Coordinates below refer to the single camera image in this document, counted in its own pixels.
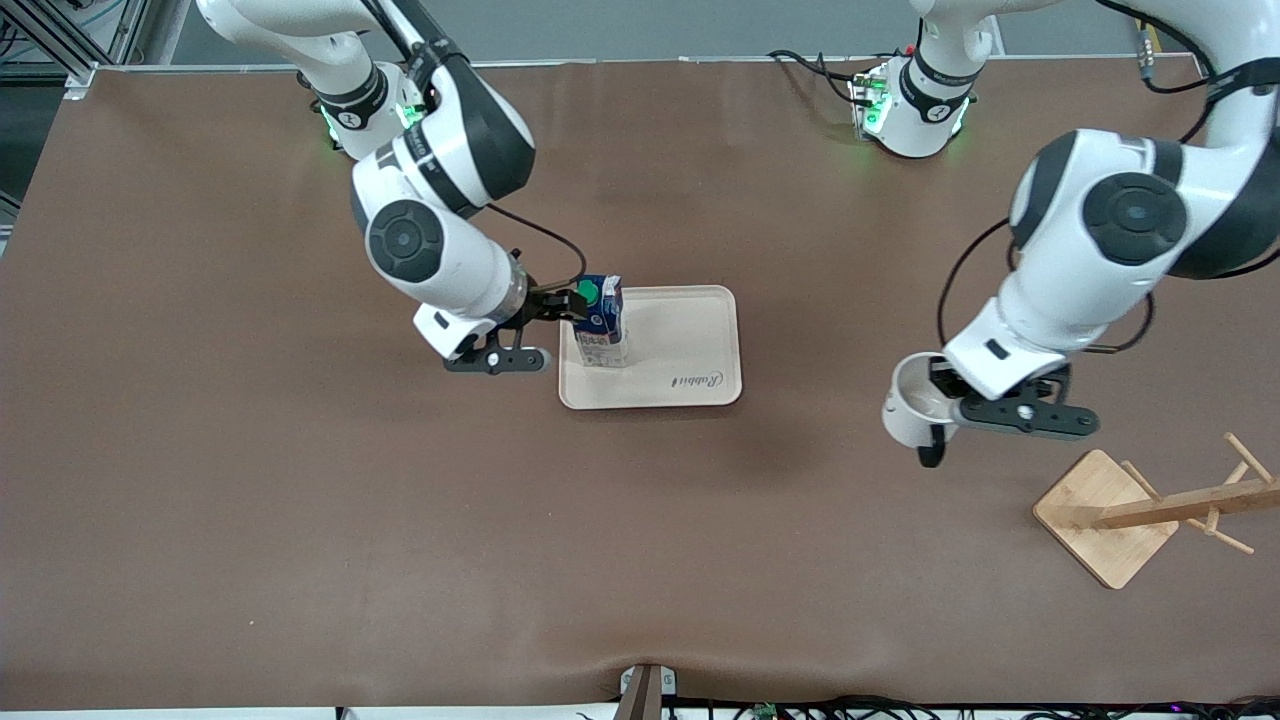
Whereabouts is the white smiley cup black handle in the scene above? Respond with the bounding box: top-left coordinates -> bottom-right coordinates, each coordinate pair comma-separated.
881,351 -> 964,470

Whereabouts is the blue milk carton green cap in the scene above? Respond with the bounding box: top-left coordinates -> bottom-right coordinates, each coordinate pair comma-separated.
571,274 -> 630,370

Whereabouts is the wooden cup rack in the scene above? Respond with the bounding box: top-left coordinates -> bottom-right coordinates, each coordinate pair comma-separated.
1032,432 -> 1280,591

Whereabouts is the cream rectangular tray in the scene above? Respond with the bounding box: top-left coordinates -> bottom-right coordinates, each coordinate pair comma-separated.
558,285 -> 744,411

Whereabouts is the brown table cover mat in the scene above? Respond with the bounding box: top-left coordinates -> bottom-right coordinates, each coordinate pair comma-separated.
0,60 -> 1280,713

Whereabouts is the black left arm base cable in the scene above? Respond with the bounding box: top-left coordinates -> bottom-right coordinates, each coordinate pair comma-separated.
767,47 -> 873,107

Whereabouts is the aluminium frame profile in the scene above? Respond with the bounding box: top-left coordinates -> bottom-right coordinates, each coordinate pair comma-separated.
0,0 -> 153,93

